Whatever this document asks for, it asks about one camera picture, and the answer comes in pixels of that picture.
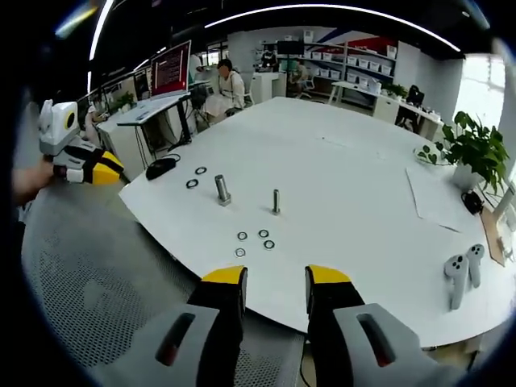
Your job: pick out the grey handheld controller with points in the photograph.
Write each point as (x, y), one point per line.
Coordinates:
(457, 282)
(475, 262)

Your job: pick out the shelf with white storage boxes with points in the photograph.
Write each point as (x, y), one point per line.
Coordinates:
(348, 62)

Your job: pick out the small green plant in dish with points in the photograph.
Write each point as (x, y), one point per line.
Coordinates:
(429, 155)

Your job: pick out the person's left hand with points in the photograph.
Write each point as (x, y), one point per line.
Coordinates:
(32, 183)

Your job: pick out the white standing desk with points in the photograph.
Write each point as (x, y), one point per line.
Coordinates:
(155, 111)

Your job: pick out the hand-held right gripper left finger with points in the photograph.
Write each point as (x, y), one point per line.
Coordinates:
(209, 314)

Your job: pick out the grey mesh chair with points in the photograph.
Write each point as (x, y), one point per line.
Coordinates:
(101, 274)

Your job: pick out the computer monitor red screen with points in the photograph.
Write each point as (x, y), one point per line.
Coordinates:
(170, 68)

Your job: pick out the small black device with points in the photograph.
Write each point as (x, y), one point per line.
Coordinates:
(472, 201)

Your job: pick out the thick threaded metal stud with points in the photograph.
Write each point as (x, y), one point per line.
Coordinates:
(222, 190)

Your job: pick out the small metal washer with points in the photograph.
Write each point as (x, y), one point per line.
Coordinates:
(269, 244)
(242, 235)
(240, 252)
(263, 233)

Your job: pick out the green potted plant white pot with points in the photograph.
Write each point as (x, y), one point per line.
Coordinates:
(477, 149)

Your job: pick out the thin threaded metal stud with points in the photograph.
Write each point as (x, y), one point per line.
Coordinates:
(275, 200)

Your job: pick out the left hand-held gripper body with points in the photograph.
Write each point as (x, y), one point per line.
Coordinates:
(58, 125)

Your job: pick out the white paper sheet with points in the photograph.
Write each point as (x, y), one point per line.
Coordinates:
(437, 199)

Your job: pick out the large dark metal washer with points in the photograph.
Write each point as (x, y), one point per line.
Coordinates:
(200, 170)
(192, 183)

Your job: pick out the black computer mouse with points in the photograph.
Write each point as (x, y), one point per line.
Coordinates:
(160, 167)

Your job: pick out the curved ceiling light strip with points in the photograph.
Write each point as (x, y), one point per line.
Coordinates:
(322, 18)

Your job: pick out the wooden board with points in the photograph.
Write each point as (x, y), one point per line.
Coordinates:
(493, 235)

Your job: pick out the small background green plant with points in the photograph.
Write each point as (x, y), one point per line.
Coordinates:
(126, 101)

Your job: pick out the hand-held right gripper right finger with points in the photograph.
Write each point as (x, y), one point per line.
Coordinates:
(342, 318)

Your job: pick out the black office chair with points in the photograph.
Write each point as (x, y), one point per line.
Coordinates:
(413, 98)

